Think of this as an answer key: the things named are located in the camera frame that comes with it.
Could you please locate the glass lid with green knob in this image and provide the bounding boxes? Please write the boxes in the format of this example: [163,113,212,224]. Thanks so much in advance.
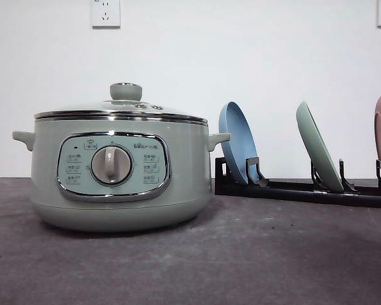
[34,83,208,125]

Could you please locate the green electric steamer pot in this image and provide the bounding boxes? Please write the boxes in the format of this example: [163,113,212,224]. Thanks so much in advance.
[13,120,230,232]

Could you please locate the white wall socket left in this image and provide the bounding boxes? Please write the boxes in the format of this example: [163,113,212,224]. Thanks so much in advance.
[91,0,121,29]

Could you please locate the blue plate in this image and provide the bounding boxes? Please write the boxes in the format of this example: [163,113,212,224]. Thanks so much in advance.
[218,102,258,184]

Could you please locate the green plate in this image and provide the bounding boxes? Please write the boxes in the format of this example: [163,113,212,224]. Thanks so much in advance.
[296,101,344,193]

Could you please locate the black dish rack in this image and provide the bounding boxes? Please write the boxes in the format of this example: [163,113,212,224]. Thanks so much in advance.
[215,156,381,208]

